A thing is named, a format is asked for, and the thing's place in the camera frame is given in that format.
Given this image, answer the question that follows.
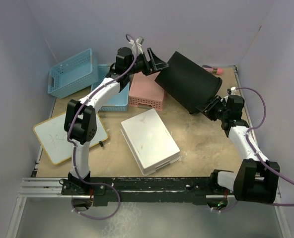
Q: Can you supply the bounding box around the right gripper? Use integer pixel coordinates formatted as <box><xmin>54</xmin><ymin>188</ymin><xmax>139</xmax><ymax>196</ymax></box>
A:
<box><xmin>197</xmin><ymin>95</ymin><xmax>229</xmax><ymax>121</ymax></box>

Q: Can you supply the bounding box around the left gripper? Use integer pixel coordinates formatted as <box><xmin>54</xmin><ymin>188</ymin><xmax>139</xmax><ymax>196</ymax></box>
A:
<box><xmin>127</xmin><ymin>49</ymin><xmax>168</xmax><ymax>77</ymax></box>

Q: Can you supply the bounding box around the large black bucket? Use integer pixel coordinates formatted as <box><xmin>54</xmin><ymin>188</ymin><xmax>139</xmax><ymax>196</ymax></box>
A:
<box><xmin>155</xmin><ymin>51</ymin><xmax>222</xmax><ymax>114</ymax></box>

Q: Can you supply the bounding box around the pink perforated basket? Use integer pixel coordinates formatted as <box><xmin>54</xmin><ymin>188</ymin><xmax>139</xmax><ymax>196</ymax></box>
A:
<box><xmin>128</xmin><ymin>72</ymin><xmax>165</xmax><ymax>111</ymax></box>

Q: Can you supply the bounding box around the white perforated basket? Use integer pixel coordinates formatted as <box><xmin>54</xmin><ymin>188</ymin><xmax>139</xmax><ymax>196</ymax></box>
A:
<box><xmin>121</xmin><ymin>109</ymin><xmax>180</xmax><ymax>176</ymax></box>

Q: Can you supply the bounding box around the tall blue perforated basket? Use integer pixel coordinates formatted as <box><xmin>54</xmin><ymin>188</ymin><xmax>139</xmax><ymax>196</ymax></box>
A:
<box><xmin>47</xmin><ymin>49</ymin><xmax>98</xmax><ymax>99</ymax></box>

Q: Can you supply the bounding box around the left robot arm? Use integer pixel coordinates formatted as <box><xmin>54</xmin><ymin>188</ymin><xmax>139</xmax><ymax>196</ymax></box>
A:
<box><xmin>64</xmin><ymin>47</ymin><xmax>168</xmax><ymax>194</ymax></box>

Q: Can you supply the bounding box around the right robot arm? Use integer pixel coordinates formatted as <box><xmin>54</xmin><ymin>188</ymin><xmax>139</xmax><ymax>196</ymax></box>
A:
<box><xmin>197</xmin><ymin>95</ymin><xmax>280</xmax><ymax>204</ymax></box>

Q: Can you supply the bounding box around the pink marker pen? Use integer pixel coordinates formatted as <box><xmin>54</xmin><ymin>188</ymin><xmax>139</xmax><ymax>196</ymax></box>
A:
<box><xmin>202</xmin><ymin>65</ymin><xmax>223</xmax><ymax>75</ymax></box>

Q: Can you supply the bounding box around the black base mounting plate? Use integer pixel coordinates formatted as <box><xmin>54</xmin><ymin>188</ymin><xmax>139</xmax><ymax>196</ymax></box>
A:
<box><xmin>61</xmin><ymin>176</ymin><xmax>238</xmax><ymax>207</ymax></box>

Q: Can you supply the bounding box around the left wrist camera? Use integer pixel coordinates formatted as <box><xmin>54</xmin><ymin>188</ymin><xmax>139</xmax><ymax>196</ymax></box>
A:
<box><xmin>129</xmin><ymin>37</ymin><xmax>144</xmax><ymax>56</ymax></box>

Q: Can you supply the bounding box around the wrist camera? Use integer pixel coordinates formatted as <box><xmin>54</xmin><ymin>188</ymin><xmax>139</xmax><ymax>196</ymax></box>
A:
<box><xmin>129</xmin><ymin>37</ymin><xmax>144</xmax><ymax>56</ymax></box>
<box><xmin>227</xmin><ymin>87</ymin><xmax>237</xmax><ymax>95</ymax></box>

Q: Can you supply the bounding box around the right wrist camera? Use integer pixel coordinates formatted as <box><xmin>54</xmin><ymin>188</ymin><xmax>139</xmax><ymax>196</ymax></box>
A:
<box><xmin>227</xmin><ymin>87</ymin><xmax>237</xmax><ymax>95</ymax></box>

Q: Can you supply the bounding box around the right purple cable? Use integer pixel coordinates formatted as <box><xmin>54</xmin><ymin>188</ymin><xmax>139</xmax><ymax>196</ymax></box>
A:
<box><xmin>219</xmin><ymin>87</ymin><xmax>294</xmax><ymax>213</ymax></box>

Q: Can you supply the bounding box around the purple cable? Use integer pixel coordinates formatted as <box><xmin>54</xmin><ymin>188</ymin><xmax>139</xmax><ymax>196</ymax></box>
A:
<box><xmin>66</xmin><ymin>34</ymin><xmax>139</xmax><ymax>220</ymax></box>
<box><xmin>219</xmin><ymin>87</ymin><xmax>294</xmax><ymax>213</ymax></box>

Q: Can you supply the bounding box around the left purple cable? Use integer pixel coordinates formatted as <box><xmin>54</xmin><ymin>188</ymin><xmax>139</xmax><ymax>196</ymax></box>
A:
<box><xmin>66</xmin><ymin>34</ymin><xmax>139</xmax><ymax>220</ymax></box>

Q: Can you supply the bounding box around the whiteboard with yellow frame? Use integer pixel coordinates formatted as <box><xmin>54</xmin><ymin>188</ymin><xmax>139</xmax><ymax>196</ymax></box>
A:
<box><xmin>32</xmin><ymin>111</ymin><xmax>109</xmax><ymax>165</ymax></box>

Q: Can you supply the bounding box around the aluminium frame rail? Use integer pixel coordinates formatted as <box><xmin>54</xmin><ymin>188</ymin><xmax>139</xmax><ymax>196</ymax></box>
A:
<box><xmin>7</xmin><ymin>178</ymin><xmax>292</xmax><ymax>238</ymax></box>

